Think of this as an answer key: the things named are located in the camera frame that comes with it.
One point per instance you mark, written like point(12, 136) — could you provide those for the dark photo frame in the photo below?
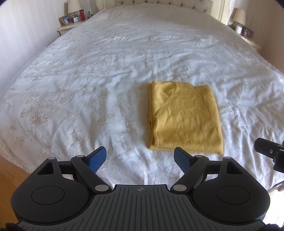
point(248, 32)

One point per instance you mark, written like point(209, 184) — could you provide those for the bed with white floral bedspread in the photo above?
point(99, 73)

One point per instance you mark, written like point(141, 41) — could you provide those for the white cylinder speaker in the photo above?
point(238, 29)

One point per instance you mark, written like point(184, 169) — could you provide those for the white table lamp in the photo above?
point(239, 17)
point(73, 6)

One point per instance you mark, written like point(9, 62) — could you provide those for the small table clock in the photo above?
point(75, 19)

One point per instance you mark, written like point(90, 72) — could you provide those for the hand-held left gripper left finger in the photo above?
point(97, 158)

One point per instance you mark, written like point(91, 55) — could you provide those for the yellow knit sweater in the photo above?
point(186, 117)

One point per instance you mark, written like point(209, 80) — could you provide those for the cream nightstand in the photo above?
point(65, 28)
point(253, 43)

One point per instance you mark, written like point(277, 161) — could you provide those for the wooden photo frame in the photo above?
point(66, 20)

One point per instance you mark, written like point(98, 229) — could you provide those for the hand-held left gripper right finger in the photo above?
point(182, 158)

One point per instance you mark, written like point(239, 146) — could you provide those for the cream tufted headboard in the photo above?
point(164, 4)

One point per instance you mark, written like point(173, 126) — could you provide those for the red bottle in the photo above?
point(82, 15)

